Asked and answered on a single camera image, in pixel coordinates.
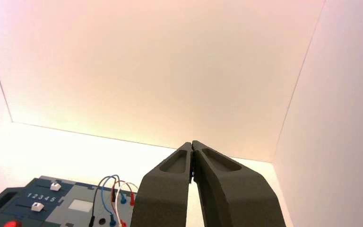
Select blue grey task board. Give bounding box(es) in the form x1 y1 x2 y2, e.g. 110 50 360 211
0 175 138 227

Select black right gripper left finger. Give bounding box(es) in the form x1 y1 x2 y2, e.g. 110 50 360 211
130 141 194 227

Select red banana plug cable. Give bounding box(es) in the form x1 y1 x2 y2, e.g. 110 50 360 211
112 180 136 227

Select blue banana plug cable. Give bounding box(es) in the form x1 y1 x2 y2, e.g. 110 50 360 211
100 174 128 227

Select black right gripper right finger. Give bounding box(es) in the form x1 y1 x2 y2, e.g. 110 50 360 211
191 140 287 227

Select black banana plug cable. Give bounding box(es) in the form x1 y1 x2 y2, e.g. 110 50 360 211
88 176 117 227

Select white banana plug cable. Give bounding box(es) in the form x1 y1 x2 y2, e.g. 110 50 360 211
114 182 139 224

